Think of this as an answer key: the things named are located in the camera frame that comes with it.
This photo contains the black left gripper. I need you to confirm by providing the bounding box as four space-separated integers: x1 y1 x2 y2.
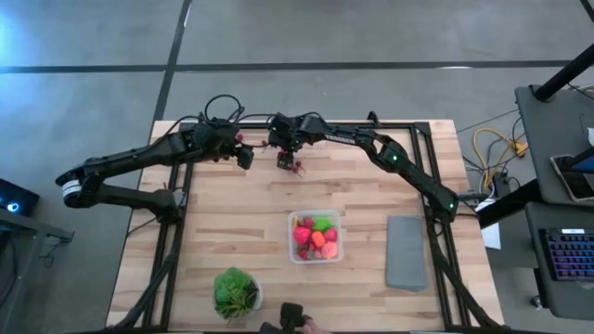
191 118 255 171

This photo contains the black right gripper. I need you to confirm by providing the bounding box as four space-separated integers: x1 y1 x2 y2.
277 112 329 171

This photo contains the large red strawberry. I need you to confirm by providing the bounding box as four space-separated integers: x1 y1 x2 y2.
292 225 313 247

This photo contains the pale orange peach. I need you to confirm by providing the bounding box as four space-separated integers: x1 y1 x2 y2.
320 241 340 261

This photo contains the clear plastic tupperware container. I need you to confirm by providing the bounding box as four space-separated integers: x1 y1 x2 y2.
287 209 344 265

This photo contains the grey tupperware lid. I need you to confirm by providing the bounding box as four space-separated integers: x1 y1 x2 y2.
384 213 430 293

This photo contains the green plant in white pot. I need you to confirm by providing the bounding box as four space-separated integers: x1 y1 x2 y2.
213 265 265 322

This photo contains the black handheld object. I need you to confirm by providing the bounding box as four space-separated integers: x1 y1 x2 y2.
278 301 313 333

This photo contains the person's hand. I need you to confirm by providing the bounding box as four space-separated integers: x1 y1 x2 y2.
300 316 333 334

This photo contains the white paper sheet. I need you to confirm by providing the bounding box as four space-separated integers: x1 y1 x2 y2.
480 198 503 251

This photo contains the grey metal stand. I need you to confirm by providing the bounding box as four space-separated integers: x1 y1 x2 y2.
0 207 75 334

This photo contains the black diagonal desk bar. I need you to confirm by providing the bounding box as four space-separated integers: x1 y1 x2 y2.
476 178 535 231

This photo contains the black box with blue light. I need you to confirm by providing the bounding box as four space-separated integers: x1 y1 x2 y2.
0 178 41 217

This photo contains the grey desk top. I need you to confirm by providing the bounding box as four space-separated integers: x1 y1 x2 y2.
523 201 594 322
513 83 594 208

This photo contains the smartphone in tan case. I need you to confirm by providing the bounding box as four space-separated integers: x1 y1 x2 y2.
549 152 594 203

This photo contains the black round pole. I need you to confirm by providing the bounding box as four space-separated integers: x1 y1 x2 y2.
532 41 594 103

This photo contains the backlit black keyboard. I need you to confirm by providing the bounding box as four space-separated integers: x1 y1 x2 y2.
537 226 594 283

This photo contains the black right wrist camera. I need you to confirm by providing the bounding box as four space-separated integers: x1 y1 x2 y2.
267 119 292 147

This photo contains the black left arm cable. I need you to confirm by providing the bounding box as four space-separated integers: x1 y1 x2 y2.
160 94 279 140

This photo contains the black aluminium table frame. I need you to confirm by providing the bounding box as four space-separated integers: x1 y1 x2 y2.
107 109 506 334

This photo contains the yellow cable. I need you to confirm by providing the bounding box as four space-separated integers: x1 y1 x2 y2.
471 127 530 191

